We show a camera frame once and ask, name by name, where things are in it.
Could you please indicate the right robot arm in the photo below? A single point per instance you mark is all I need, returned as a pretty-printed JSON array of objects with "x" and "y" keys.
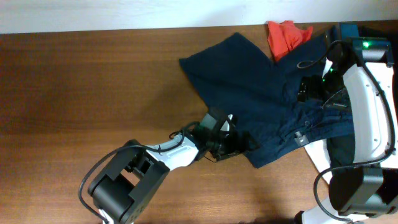
[{"x": 358, "y": 78}]

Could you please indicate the navy blue shorts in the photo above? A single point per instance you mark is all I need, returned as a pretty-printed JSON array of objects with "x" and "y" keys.
[{"x": 235, "y": 76}]

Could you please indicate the white garment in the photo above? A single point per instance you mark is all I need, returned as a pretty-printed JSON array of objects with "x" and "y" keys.
[{"x": 318, "y": 153}]

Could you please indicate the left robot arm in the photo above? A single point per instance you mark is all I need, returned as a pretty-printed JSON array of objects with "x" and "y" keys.
[{"x": 134, "y": 172}]

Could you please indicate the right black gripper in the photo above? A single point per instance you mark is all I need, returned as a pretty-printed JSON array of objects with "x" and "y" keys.
[{"x": 308, "y": 88}]

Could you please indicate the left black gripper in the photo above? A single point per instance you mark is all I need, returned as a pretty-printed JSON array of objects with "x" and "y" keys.
[{"x": 229, "y": 146}]

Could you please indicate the black garment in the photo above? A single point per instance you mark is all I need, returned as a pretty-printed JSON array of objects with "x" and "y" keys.
[{"x": 341, "y": 149}]

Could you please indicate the red orange shirt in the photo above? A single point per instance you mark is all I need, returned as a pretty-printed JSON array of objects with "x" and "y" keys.
[{"x": 284, "y": 37}]

